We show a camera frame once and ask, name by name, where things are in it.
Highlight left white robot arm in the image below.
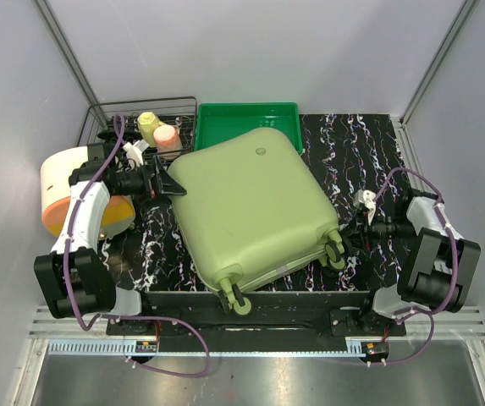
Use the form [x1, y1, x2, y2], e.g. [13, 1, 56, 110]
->
[34, 143, 187, 335]

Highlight black wire rack basket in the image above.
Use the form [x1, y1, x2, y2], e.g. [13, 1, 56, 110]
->
[76, 96, 198, 156]

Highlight yellow plastic bottle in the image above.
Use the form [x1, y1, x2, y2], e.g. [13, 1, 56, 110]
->
[137, 112, 161, 145]

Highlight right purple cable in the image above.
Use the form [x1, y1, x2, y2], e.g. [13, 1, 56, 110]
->
[367, 167, 459, 367]

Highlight green hard-shell suitcase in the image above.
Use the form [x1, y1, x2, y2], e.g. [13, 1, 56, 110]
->
[168, 128, 345, 315]

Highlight white orange cylindrical container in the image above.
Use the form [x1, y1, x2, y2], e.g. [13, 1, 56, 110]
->
[40, 146, 135, 240]

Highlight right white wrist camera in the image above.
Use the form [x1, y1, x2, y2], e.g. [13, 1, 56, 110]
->
[353, 189, 377, 215]

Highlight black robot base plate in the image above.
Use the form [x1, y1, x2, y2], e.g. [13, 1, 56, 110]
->
[106, 290, 408, 339]

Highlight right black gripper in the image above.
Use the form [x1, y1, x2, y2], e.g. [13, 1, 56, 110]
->
[334, 206, 417, 250]

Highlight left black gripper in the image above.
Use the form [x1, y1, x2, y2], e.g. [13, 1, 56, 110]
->
[113, 156, 186, 209]

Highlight green plastic tray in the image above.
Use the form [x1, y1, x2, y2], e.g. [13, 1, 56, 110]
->
[194, 102, 304, 154]

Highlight pink foam cup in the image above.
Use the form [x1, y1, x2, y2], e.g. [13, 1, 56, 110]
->
[153, 124, 182, 152]

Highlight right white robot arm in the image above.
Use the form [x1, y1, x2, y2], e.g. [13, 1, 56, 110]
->
[355, 190, 481, 336]

